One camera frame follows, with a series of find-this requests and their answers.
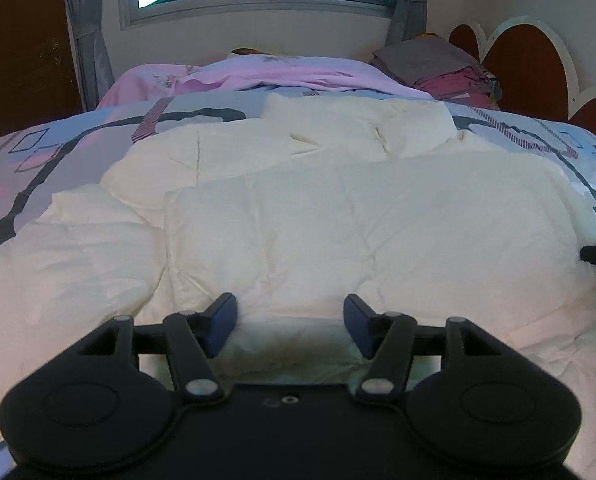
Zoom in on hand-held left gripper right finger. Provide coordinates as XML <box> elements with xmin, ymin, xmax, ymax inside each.
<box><xmin>343</xmin><ymin>294</ymin><xmax>503</xmax><ymax>406</ymax></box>

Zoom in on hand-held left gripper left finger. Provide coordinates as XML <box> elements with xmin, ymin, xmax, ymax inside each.
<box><xmin>75</xmin><ymin>292</ymin><xmax>239</xmax><ymax>406</ymax></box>

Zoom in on heart-shaped brown headboard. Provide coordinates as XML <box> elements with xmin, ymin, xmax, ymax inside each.
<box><xmin>448</xmin><ymin>15</ymin><xmax>596</xmax><ymax>151</ymax></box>

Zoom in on pink folded cloths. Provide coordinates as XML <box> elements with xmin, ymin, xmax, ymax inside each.
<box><xmin>412</xmin><ymin>64</ymin><xmax>503</xmax><ymax>111</ymax></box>

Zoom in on patterned bed sheet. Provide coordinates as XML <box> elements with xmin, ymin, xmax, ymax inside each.
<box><xmin>0</xmin><ymin>95</ymin><xmax>596</xmax><ymax>480</ymax></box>

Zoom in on pink floral blanket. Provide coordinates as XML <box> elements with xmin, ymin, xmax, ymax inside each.
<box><xmin>98</xmin><ymin>55</ymin><xmax>433</xmax><ymax>108</ymax></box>

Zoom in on grey pillow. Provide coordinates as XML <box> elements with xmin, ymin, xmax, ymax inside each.
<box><xmin>370</xmin><ymin>39</ymin><xmax>481</xmax><ymax>83</ymax></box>

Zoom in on grey curtain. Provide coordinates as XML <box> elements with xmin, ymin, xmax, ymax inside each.
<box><xmin>387</xmin><ymin>0</ymin><xmax>433</xmax><ymax>45</ymax></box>
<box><xmin>58</xmin><ymin>0</ymin><xmax>116</xmax><ymax>111</ymax></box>

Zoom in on brown wooden door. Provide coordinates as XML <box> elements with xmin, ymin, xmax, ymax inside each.
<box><xmin>0</xmin><ymin>0</ymin><xmax>84</xmax><ymax>137</ymax></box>

